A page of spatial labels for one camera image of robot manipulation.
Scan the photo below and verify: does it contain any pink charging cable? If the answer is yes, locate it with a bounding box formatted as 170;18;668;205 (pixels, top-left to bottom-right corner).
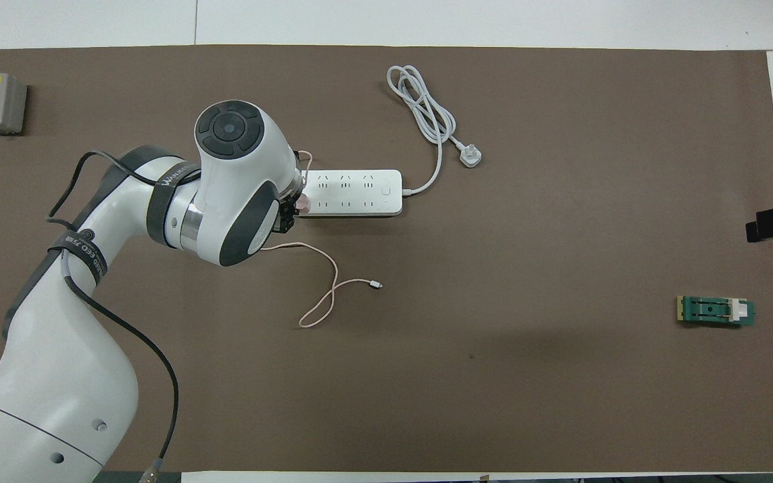
262;149;384;329

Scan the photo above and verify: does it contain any green knife switch block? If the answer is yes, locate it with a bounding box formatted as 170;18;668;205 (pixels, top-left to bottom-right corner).
676;296;756;328

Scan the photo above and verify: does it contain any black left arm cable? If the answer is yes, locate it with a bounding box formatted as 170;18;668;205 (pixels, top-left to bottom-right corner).
48;151;181;480

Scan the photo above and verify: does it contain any white power strip cord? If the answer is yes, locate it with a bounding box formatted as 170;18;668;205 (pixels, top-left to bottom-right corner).
386;65;483;197

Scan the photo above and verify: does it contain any grey push-button switch box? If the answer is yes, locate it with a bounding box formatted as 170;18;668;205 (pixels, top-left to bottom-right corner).
0;72;28;135

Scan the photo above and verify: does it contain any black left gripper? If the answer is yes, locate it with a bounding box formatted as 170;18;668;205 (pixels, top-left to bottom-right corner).
274;198;299;234

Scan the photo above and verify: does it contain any white power strip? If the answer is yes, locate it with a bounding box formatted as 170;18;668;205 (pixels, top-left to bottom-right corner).
296;169;403;217

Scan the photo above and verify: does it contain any brown table mat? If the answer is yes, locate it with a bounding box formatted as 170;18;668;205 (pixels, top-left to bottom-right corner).
0;46;773;474

